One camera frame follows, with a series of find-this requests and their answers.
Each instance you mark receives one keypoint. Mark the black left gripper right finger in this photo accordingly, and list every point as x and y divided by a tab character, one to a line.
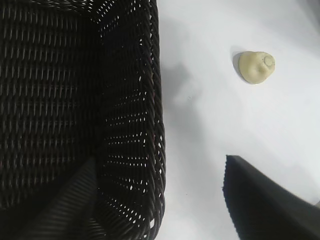
265	207

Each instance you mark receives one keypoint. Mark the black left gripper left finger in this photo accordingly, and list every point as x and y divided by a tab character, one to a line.
72	207

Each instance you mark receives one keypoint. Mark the pale yellow egg yolk pastry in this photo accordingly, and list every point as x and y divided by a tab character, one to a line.
252	68

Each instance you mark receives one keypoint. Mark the dark brown wicker basket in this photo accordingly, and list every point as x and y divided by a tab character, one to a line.
50	75

